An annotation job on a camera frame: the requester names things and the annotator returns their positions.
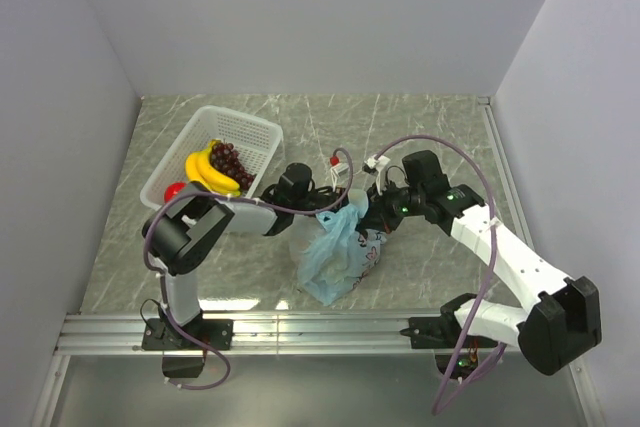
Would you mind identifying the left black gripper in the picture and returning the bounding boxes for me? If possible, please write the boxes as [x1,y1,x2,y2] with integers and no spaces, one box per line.
[292,186,368,238]

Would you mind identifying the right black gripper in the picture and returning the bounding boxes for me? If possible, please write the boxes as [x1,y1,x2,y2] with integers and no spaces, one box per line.
[361,177,426,234]

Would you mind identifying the light blue plastic bag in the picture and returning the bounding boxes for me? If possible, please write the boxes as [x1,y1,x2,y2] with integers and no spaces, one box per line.
[289,189,387,306]

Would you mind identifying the white plastic basket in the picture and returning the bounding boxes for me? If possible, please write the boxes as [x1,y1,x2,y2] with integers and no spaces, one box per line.
[140,106,283,210]

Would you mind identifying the dark purple fake grapes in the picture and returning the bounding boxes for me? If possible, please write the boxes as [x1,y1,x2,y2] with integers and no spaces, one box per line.
[209,139,255,192]

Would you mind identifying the yellow banana bunch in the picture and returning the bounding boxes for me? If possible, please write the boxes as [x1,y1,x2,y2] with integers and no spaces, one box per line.
[185,139,241,196]

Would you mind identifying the red fake apple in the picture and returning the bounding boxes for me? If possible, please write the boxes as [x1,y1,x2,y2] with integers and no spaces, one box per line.
[163,182,186,203]

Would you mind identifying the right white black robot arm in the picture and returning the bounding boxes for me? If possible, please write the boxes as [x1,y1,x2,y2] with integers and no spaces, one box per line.
[361,150,602,376]

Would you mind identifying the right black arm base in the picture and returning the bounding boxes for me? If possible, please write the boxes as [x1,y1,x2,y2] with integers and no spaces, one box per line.
[400,316,479,381]

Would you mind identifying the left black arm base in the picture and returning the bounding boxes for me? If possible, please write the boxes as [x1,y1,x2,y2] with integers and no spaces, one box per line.
[139,299,234,391]

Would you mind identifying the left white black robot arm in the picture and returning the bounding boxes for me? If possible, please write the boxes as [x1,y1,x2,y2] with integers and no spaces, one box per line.
[142,163,349,349]

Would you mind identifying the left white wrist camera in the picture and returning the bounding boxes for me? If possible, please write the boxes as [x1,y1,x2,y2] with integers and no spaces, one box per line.
[329,155,350,190]

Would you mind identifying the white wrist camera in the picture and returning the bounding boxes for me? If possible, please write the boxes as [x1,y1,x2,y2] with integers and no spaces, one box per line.
[362,155,390,193]
[329,155,350,190]

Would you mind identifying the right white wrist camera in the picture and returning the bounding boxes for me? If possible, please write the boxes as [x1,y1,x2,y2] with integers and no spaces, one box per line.
[362,155,390,193]

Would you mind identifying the aluminium mounting rail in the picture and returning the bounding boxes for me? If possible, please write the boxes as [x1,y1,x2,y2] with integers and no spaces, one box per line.
[54,310,521,357]

